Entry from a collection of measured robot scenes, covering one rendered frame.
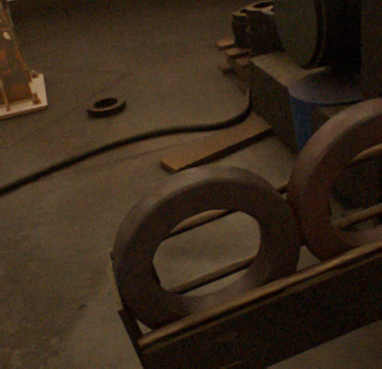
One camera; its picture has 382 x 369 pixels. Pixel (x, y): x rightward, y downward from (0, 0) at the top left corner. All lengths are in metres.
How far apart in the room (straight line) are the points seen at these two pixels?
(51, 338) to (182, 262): 0.41
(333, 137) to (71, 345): 1.06
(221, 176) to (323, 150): 0.10
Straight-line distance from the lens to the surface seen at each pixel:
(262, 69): 2.24
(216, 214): 0.59
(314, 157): 0.54
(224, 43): 2.99
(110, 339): 1.44
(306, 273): 0.57
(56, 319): 1.55
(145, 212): 0.50
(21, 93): 3.08
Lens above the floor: 0.97
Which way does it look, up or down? 29 degrees down
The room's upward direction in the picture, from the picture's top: 10 degrees counter-clockwise
